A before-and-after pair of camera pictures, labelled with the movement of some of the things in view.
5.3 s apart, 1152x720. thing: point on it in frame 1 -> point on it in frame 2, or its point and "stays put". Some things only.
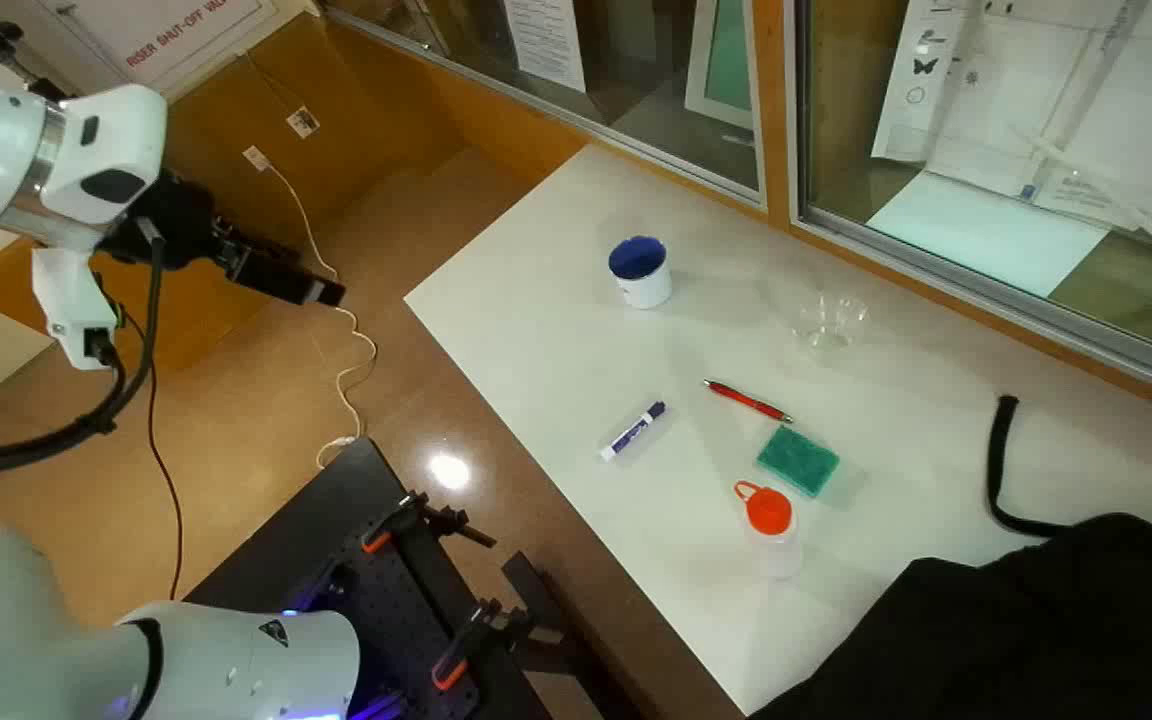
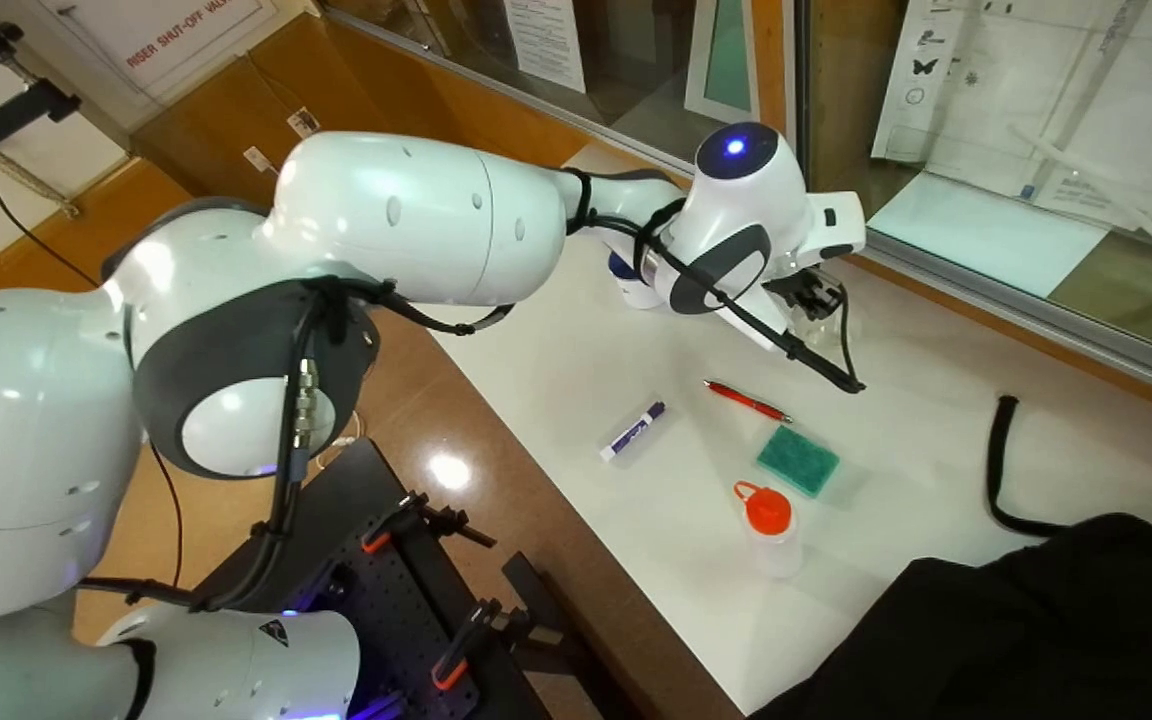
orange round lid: [764, 511] stays put
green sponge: [796, 457] stays put
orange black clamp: [416, 518] stays put
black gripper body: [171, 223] -> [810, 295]
